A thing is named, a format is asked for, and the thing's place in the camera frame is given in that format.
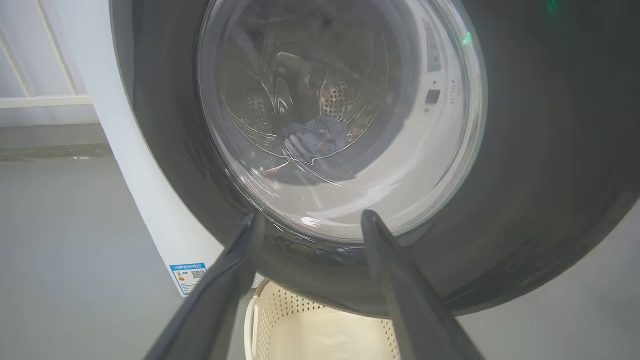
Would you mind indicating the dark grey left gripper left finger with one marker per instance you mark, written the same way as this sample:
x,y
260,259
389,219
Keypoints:
x,y
215,300

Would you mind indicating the blue garment with orange print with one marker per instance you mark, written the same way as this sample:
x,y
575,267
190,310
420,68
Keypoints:
x,y
320,135

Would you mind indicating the white front-load washing machine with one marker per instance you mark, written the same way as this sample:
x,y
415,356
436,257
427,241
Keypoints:
x,y
150,200

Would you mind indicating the blue energy label sticker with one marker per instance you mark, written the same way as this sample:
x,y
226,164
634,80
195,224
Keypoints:
x,y
189,279

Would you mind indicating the grey warning label sticker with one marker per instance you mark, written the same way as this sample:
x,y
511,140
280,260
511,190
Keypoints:
x,y
432,47

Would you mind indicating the black round glass washer door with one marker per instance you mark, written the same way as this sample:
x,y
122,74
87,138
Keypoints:
x,y
525,175

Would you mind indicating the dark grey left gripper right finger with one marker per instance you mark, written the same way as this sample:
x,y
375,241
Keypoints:
x,y
410,300

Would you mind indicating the cream laundry basket brown rim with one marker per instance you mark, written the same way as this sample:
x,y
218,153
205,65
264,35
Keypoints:
x,y
325,335

